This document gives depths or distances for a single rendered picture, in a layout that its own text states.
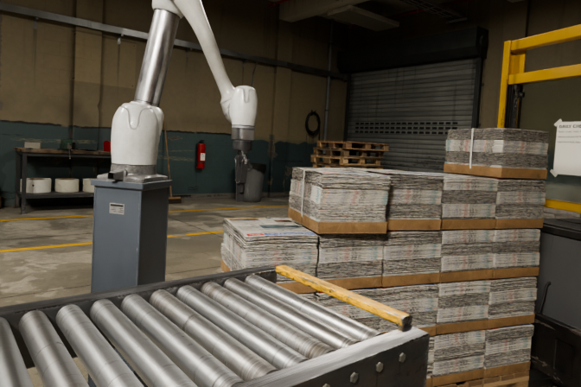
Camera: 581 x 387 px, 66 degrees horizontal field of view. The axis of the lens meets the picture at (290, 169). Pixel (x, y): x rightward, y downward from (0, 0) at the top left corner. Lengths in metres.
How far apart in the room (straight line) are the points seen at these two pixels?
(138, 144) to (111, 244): 0.36
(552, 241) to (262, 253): 1.80
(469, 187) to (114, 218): 1.44
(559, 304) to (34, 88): 7.23
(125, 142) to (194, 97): 7.20
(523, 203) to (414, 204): 0.60
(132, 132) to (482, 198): 1.47
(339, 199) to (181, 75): 7.24
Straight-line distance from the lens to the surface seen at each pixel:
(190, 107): 8.74
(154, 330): 0.94
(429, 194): 1.94
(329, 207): 1.66
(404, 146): 9.85
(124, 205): 1.62
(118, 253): 1.66
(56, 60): 8.06
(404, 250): 1.91
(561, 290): 2.91
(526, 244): 2.37
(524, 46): 2.95
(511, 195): 2.26
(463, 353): 2.27
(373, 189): 1.73
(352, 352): 0.85
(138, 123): 1.62
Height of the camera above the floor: 1.15
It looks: 3 degrees down
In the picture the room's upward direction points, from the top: 3 degrees clockwise
